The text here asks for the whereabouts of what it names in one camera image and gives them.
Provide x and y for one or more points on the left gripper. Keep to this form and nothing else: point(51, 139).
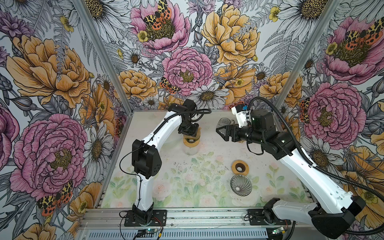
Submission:
point(192, 132)

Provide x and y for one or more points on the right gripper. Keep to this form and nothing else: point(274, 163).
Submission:
point(236, 128)

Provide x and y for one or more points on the grey ribbed glass pitcher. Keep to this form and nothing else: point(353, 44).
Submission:
point(223, 122)

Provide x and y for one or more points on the wooden ring dripper holder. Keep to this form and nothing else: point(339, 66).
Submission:
point(190, 143)
point(239, 167)

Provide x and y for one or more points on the clear glass carafe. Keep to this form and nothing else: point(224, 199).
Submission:
point(190, 151)

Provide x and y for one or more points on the green glass dripper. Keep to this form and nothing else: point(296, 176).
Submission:
point(196, 135)

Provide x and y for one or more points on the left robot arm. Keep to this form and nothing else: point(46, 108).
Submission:
point(146, 158)

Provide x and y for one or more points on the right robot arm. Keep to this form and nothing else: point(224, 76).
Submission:
point(334, 211)

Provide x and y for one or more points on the grey glass dripper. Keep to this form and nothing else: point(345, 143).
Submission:
point(241, 185)

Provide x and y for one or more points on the green circuit board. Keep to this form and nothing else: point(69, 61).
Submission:
point(149, 233)

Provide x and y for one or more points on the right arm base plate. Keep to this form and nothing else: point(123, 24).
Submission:
point(258, 217)

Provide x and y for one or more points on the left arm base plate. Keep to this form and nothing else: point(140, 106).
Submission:
point(153, 218)

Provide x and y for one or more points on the aluminium front rail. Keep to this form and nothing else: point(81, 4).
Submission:
point(178, 218)

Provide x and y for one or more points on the right corner frame post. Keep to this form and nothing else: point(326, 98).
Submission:
point(323, 22)

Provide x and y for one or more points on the corner frame post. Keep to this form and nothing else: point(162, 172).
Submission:
point(323, 22)
point(97, 41)

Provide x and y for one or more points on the left corner frame post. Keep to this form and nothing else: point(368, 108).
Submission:
point(97, 41)

